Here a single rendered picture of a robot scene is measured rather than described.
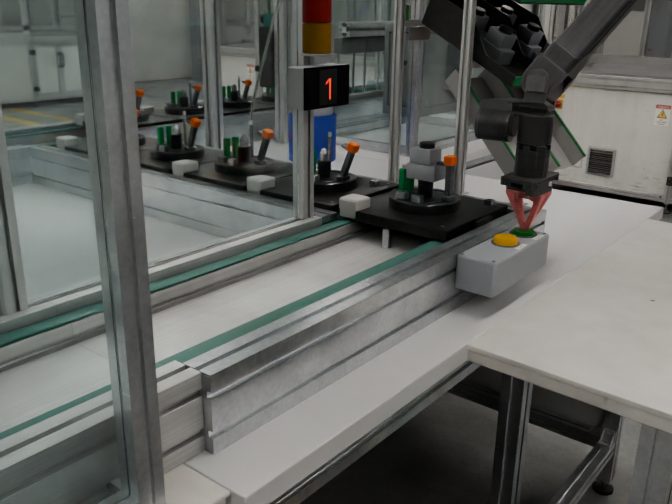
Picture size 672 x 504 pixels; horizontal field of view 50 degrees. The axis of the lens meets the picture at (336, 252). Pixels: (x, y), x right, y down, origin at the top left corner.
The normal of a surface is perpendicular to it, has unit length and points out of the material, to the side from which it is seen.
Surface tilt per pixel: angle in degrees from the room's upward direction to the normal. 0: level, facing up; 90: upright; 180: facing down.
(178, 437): 90
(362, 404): 0
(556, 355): 0
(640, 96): 90
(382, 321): 90
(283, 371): 90
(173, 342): 0
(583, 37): 72
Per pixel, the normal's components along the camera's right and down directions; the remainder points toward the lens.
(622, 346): 0.01, -0.95
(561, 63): -0.44, 0.07
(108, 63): 0.78, 0.22
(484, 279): -0.62, 0.25
